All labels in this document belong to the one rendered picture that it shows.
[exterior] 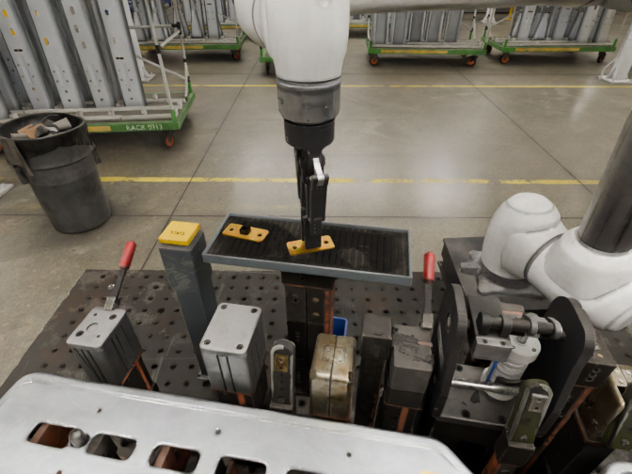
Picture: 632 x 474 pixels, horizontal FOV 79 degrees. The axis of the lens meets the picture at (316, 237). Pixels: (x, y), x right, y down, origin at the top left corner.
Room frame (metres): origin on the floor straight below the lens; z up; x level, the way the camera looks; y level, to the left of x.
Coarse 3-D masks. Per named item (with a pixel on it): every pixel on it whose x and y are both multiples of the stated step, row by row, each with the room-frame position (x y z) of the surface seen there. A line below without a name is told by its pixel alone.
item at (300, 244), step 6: (300, 240) 0.56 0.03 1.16; (324, 240) 0.56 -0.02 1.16; (330, 240) 0.56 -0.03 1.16; (288, 246) 0.54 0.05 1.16; (294, 246) 0.55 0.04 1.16; (300, 246) 0.54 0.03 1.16; (324, 246) 0.54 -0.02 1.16; (330, 246) 0.54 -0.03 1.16; (294, 252) 0.53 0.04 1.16; (300, 252) 0.53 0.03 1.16; (306, 252) 0.53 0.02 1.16
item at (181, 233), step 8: (176, 224) 0.62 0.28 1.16; (184, 224) 0.62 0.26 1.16; (192, 224) 0.62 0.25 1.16; (168, 232) 0.59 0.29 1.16; (176, 232) 0.59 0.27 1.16; (184, 232) 0.59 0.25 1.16; (192, 232) 0.59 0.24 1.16; (160, 240) 0.57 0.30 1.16; (168, 240) 0.57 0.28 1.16; (176, 240) 0.57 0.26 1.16; (184, 240) 0.57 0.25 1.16
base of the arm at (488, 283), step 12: (480, 252) 0.93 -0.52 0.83; (468, 264) 0.86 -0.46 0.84; (480, 264) 0.85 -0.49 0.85; (480, 276) 0.82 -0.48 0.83; (492, 276) 0.80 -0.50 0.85; (480, 288) 0.78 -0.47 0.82; (492, 288) 0.78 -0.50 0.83; (504, 288) 0.77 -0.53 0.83; (516, 288) 0.77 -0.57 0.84; (528, 288) 0.77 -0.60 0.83
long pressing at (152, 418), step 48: (48, 384) 0.37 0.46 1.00; (96, 384) 0.37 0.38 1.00; (0, 432) 0.29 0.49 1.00; (96, 432) 0.29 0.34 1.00; (144, 432) 0.29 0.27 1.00; (192, 432) 0.29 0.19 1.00; (240, 432) 0.29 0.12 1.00; (288, 432) 0.29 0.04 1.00; (336, 432) 0.29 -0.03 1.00; (384, 432) 0.29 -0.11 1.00
